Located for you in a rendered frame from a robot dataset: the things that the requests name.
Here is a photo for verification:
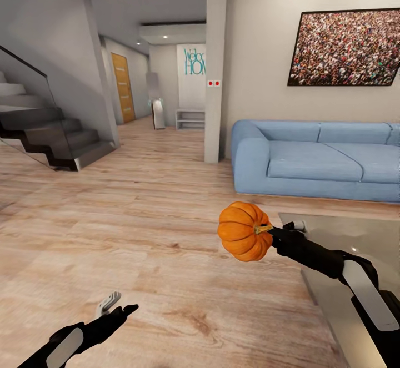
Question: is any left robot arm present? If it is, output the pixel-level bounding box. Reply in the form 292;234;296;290
17;291;139;368

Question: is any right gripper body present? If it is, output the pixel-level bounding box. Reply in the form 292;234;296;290
277;231;326;271

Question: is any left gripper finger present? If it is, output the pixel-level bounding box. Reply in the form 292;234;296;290
123;304;139;322

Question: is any pumpkin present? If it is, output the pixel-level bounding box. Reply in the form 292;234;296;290
218;202;273;263

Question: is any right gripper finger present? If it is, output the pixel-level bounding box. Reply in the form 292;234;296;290
268;226;297;246
272;235;284;252

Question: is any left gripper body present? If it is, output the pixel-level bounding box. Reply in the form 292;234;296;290
95;306;126;345

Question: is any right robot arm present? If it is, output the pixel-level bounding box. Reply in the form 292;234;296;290
268;220;400;368

